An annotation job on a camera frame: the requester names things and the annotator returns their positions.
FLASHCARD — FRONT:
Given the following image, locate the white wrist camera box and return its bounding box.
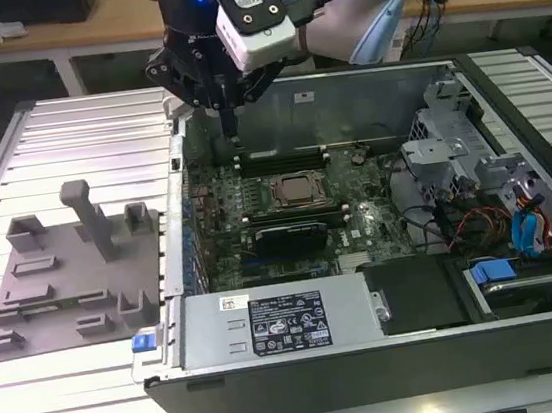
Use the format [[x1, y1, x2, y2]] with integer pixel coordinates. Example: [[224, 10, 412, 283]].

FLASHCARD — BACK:
[[211, 0, 301, 76]]

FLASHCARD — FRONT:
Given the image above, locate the black RAM slot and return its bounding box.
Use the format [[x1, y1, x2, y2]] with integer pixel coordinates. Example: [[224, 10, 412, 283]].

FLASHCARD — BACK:
[[241, 199, 348, 225], [232, 141, 329, 166], [244, 209, 351, 236], [234, 154, 332, 180]]

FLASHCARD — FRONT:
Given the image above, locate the black plastic shroud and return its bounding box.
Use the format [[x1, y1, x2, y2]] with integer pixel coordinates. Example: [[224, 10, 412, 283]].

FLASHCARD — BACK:
[[357, 249, 474, 341]]

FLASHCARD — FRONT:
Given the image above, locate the CPU socket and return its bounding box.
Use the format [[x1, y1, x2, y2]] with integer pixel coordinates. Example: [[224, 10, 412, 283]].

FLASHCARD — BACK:
[[265, 166, 331, 209]]

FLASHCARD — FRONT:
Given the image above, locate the wooden desk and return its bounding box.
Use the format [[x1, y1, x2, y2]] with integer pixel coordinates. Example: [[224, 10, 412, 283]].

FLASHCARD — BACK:
[[0, 0, 552, 86]]

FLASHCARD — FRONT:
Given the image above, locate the blue case latch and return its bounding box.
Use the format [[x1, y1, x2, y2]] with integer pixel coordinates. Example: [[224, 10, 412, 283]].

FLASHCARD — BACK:
[[130, 331, 160, 357]]

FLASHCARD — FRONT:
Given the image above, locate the grey parts rack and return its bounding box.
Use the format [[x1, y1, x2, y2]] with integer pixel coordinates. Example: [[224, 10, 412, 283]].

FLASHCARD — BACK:
[[0, 169, 178, 363]]

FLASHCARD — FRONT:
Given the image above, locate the white crumpled paper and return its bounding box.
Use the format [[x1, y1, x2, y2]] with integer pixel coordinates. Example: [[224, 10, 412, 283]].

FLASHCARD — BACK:
[[0, 8, 31, 46]]

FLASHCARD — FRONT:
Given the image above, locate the green motherboard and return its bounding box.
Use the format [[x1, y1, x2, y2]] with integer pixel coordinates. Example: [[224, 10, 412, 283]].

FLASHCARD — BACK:
[[179, 115, 418, 294]]

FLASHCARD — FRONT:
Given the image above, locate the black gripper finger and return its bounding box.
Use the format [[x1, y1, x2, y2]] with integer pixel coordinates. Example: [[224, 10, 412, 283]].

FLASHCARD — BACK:
[[222, 61, 293, 140], [143, 42, 233, 150]]

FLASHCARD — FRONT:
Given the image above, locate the grey power supply black label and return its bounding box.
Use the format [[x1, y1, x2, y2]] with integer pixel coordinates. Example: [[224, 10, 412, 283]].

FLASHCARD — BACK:
[[169, 272, 381, 374]]

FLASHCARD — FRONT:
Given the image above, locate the blue wire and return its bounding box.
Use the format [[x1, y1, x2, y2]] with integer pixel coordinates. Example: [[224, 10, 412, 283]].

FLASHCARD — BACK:
[[506, 203, 551, 262]]

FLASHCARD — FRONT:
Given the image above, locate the red orange wire bundle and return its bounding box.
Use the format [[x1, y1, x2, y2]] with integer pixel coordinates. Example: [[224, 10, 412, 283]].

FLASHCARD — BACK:
[[450, 203, 516, 249]]

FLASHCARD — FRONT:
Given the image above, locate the hard disk in blue carrier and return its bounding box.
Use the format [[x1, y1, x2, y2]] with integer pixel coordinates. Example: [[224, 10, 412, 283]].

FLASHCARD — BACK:
[[461, 247, 552, 328]]

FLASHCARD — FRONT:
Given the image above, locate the silver CPU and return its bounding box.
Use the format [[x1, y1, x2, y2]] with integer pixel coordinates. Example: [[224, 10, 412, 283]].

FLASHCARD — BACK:
[[280, 173, 319, 202]]

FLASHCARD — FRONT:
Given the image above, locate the grey metal drive cage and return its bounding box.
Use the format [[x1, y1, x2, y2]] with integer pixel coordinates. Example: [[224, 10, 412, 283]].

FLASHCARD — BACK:
[[390, 73, 498, 215]]

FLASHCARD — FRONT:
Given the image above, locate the black open PC case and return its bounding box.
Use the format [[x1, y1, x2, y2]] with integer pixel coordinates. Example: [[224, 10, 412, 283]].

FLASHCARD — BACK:
[[98, 39, 552, 413]]

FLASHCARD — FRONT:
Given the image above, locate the black graphics card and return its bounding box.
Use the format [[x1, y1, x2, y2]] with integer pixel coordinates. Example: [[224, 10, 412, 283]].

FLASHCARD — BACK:
[[251, 218, 332, 261]]

